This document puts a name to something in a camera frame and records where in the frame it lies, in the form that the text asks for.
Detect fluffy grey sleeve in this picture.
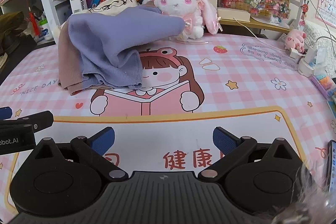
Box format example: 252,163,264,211
270,161,336,224

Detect pink checked printed table mat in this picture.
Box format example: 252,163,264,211
0,32,336,224

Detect white textured cloth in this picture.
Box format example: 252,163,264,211
303,21,336,75

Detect pink pig plush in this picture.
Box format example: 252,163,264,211
285,29,307,54

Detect cream printed t-shirt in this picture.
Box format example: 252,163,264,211
80,0,139,14

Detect pastel stationery pile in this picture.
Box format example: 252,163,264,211
310,73,336,109

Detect white cable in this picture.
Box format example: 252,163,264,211
233,17,292,52

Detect colourful bead tree ornament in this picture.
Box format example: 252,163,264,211
249,0,290,24

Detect white plush bunny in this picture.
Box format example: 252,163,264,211
142,0,223,43

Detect olive brown cloth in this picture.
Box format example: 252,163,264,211
0,11,28,56

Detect red hanging tassel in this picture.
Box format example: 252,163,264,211
26,11,40,38

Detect white charger and plug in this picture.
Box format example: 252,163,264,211
298,47,319,77

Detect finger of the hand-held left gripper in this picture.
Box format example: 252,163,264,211
0,110,55,132
0,107,13,120

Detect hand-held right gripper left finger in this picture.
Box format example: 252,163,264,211
28,126,129,181

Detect white jar with blue label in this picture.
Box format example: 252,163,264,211
39,19,54,41

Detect red cartoon wall sticker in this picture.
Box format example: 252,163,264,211
299,0,313,28

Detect smartphone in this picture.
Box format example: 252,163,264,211
325,139,336,194

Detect purple and brown sweater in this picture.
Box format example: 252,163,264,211
58,5,187,96

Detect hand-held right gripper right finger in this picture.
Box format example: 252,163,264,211
197,126,303,182

